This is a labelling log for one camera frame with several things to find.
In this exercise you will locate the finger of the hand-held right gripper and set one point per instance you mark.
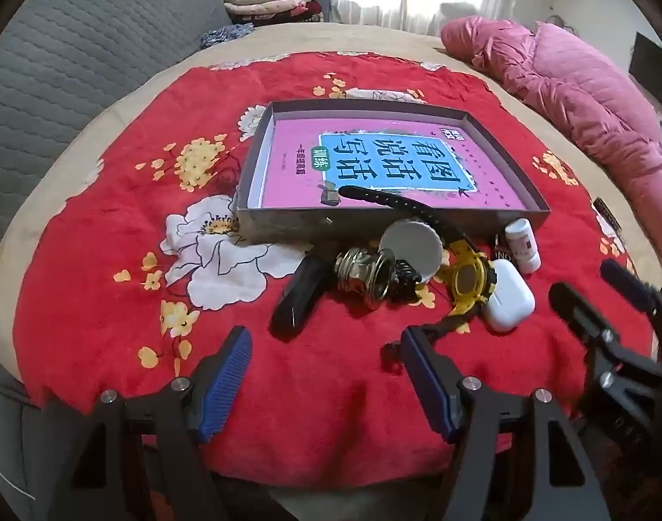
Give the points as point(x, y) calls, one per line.
point(572, 306)
point(627, 282)

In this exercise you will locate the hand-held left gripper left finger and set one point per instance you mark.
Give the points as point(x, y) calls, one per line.
point(228, 380)

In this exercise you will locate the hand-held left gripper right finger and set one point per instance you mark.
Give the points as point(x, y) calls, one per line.
point(426, 380)

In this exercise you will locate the white earbuds case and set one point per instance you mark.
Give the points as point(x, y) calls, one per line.
point(507, 296)

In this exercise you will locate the small white bottle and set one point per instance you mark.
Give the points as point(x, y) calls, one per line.
point(524, 247)

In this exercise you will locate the black and red tube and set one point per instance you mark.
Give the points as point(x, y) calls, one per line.
point(502, 252)

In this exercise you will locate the black hair claw clip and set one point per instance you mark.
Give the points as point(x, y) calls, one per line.
point(406, 282)

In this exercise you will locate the black case with gold band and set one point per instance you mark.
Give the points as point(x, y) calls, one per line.
point(298, 298)

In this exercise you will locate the brass spring fitting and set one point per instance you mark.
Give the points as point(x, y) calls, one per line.
point(363, 277)

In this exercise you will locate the white ribbed plastic lid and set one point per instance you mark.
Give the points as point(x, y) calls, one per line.
point(410, 252)

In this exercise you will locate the grey cardboard box tray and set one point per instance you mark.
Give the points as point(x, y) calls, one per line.
point(287, 225)

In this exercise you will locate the black blanket label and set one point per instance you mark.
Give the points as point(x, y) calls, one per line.
point(608, 218)

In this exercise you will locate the red floral blanket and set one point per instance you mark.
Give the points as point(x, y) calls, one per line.
point(320, 391)

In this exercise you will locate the pink quilted duvet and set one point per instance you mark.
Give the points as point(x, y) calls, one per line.
point(581, 92)

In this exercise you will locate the pink and blue book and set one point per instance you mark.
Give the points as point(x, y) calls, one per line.
point(293, 173)

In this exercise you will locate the beige bed sheet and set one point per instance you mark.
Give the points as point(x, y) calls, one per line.
point(65, 163)

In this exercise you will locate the blue patterned cloth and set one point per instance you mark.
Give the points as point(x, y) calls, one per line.
point(225, 35)

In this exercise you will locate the grey quilted headboard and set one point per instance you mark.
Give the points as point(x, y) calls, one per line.
point(65, 65)

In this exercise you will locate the black wall television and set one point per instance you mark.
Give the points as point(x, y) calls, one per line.
point(651, 70)

